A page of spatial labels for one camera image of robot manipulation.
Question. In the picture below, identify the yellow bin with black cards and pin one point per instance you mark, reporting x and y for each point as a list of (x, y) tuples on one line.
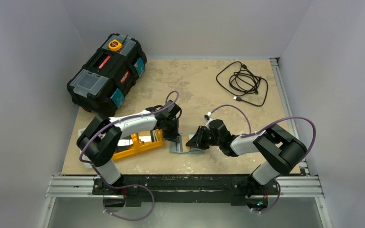
[(120, 153)]

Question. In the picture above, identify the white plastic tray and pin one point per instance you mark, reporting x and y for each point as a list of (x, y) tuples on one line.
[(87, 165)]

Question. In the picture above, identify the aluminium frame rail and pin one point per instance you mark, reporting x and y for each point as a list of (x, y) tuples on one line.
[(298, 185)]

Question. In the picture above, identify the black plastic toolbox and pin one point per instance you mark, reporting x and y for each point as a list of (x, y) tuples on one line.
[(103, 82)]

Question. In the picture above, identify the yellow bin with tan cards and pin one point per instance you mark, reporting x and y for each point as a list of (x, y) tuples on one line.
[(151, 146)]

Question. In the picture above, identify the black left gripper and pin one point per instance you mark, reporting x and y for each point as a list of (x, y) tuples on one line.
[(174, 136)]

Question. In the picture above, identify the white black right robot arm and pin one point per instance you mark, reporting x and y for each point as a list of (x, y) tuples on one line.
[(282, 151)]

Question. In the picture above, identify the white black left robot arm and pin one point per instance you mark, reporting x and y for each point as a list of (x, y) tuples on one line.
[(99, 140)]

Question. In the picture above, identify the stack of black cards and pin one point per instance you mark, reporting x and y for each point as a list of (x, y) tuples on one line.
[(124, 143)]

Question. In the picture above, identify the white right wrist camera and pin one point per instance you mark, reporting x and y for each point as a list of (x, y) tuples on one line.
[(208, 117)]

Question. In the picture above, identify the stack of tan cards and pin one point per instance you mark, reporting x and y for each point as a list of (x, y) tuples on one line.
[(147, 137)]

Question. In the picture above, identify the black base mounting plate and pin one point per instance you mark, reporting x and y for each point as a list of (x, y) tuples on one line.
[(235, 189)]

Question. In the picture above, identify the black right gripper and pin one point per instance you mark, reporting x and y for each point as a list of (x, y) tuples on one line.
[(199, 138)]

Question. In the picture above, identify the yellow tape measure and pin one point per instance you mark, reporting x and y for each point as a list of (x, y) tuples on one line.
[(115, 45)]

